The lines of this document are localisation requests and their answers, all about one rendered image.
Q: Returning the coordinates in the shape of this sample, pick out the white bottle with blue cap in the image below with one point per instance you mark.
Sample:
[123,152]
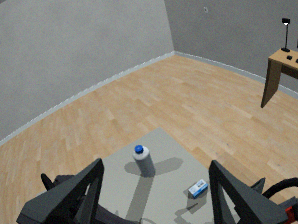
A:
[144,161]

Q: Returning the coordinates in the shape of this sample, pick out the small blue and white box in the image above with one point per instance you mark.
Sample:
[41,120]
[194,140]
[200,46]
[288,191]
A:
[198,189]

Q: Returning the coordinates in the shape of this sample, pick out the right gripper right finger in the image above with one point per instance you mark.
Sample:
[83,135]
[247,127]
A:
[253,206]

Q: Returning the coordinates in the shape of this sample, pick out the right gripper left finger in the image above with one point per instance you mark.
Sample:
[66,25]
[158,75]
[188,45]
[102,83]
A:
[52,206]

